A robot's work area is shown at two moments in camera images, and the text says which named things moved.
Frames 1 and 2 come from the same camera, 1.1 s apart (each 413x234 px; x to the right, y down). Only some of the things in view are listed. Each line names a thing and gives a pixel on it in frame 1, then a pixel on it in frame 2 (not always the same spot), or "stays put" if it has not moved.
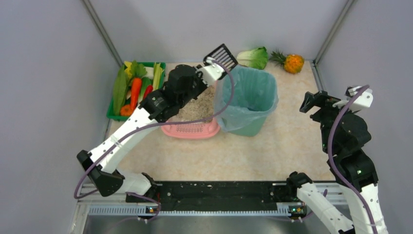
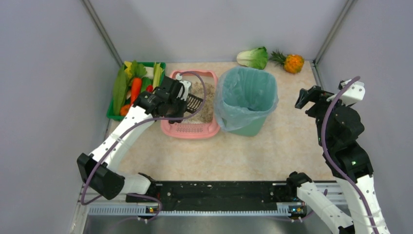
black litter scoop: x=222 y=54 → x=193 y=103
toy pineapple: x=292 y=63 stays put
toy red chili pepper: x=149 y=89 stays put
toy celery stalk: x=157 y=70 stays put
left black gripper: x=200 y=79 → x=181 y=105
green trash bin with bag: x=255 y=96 stays put
